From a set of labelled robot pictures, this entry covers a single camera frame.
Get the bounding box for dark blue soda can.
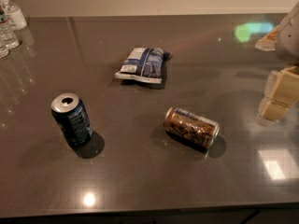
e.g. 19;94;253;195
51;93;93;148

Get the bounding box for hand sanitizer pump bottle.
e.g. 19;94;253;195
0;0;27;31

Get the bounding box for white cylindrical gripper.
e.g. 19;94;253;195
255;2;299;123

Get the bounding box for clear bottle at edge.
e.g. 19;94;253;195
0;39;8;59

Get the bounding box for blue white chip bag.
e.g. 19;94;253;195
115;48;172;84

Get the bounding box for clear water bottle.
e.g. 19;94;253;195
0;8;20;49

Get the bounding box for orange soda can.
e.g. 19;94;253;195
164;107;220;149

